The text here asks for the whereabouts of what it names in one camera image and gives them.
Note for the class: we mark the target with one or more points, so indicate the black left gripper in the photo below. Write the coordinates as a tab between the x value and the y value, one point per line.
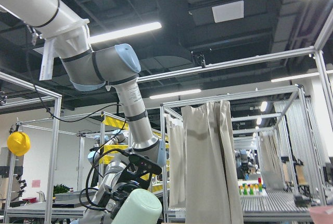
112	200

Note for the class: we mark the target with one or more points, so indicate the mint green cup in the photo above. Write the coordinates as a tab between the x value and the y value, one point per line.
141	206

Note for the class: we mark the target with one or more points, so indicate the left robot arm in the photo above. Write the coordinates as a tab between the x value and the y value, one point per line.
119	66

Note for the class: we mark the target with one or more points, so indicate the beige curtain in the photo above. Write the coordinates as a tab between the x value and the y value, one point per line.
211	180

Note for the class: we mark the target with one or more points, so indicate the yellow hard hat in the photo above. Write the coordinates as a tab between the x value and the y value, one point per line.
18	143

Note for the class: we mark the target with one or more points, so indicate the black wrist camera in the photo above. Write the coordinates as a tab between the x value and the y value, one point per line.
140	170

